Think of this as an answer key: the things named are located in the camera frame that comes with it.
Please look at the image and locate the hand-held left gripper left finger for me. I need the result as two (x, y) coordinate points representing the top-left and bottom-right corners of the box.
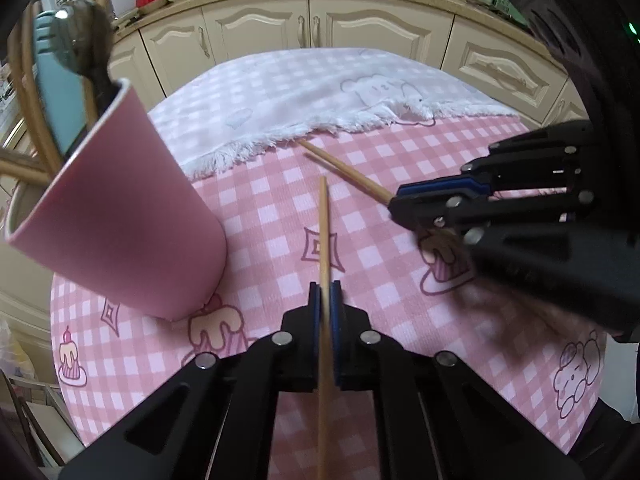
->
(57, 282), (323, 480)

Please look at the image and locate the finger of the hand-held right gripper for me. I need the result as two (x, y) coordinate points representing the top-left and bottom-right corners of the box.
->
(387, 187), (640, 333)
(396, 120), (598, 200)

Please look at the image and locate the teal knife with sheath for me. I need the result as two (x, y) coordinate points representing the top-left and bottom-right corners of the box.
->
(32, 10), (88, 158)

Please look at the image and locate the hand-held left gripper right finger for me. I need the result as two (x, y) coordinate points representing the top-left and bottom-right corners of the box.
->
(330, 280), (586, 480)

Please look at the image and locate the white plaid towel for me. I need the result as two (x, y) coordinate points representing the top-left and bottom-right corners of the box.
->
(149, 47), (521, 181)

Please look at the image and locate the pink cup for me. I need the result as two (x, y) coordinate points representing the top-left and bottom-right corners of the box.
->
(4, 79), (228, 322)

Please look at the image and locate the dark spoon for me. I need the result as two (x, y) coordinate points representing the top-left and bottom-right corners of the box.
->
(55, 2), (123, 111)

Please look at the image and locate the pink checkered tablecloth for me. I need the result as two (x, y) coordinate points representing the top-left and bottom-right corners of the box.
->
(50, 112), (608, 480)

